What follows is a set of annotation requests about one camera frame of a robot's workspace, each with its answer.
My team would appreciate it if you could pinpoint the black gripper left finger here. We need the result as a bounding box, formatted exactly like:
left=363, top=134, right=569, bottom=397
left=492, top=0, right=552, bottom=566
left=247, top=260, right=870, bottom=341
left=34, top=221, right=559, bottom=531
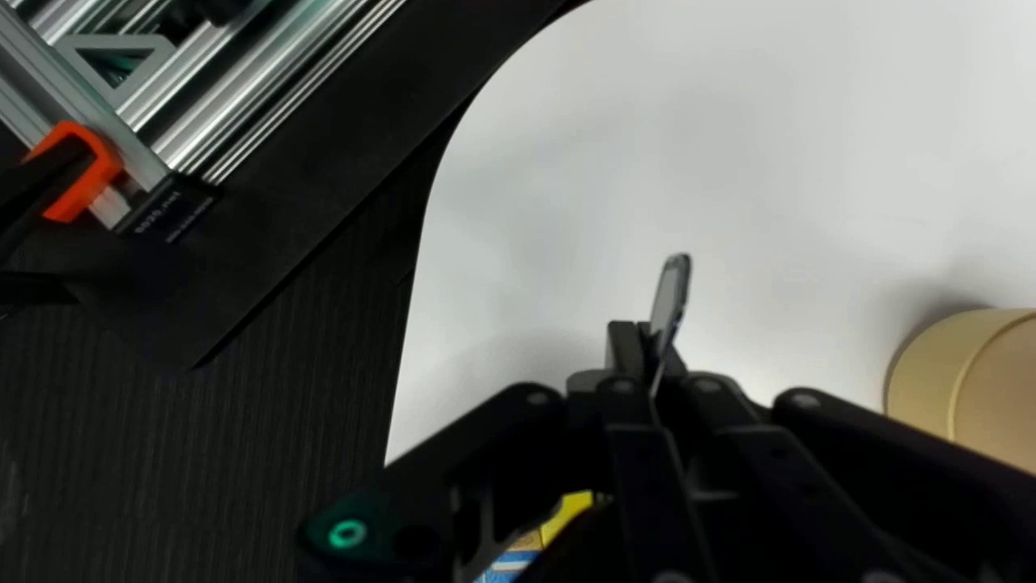
left=295, top=320, right=691, bottom=583

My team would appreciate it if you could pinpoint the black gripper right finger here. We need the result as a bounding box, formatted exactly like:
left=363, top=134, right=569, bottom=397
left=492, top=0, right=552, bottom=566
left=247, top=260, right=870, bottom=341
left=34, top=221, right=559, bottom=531
left=654, top=368, right=1036, bottom=583

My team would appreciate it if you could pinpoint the beige insulated water bottle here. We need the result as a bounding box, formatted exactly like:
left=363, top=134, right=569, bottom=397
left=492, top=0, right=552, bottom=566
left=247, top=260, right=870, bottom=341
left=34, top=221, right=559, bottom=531
left=879, top=305, right=1036, bottom=480

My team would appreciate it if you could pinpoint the aluminium rail frame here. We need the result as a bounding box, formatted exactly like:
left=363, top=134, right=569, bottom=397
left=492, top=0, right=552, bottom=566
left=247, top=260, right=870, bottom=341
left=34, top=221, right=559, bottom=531
left=0, top=0, right=406, bottom=238

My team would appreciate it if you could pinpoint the light blue toy block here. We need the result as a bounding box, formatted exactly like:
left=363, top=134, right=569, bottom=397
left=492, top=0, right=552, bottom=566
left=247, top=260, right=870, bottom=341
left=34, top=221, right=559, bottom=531
left=473, top=548, right=542, bottom=583

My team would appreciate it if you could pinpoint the yellow toy block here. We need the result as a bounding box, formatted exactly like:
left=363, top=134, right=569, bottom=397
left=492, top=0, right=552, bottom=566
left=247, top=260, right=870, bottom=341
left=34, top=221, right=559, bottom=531
left=538, top=489, right=610, bottom=548

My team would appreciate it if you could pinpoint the orange plastic clip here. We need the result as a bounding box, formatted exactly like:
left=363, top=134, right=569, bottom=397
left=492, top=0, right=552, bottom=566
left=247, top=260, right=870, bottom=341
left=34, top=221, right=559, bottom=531
left=22, top=119, right=125, bottom=227

